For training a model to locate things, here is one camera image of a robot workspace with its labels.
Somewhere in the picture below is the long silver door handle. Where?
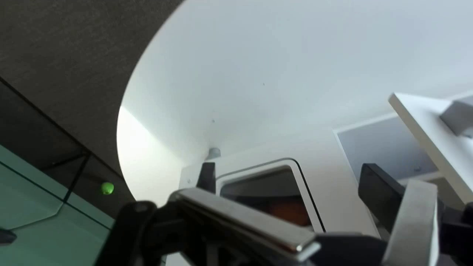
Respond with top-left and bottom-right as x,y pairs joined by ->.
167,187 -> 321,262

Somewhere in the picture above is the grey door handle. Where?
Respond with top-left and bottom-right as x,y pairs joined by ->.
439,95 -> 473,138

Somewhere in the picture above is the dark framed glass panel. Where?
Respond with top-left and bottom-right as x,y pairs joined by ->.
0,77 -> 136,266

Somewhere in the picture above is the white door with dark window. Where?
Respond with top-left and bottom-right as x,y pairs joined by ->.
215,158 -> 327,235

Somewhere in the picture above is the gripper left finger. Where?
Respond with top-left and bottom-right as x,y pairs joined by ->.
94,162 -> 296,266

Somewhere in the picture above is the plain white cabinet door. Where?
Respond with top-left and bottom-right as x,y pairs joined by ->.
388,92 -> 473,204

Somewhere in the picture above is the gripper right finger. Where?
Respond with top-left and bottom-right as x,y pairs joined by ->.
358,163 -> 473,266

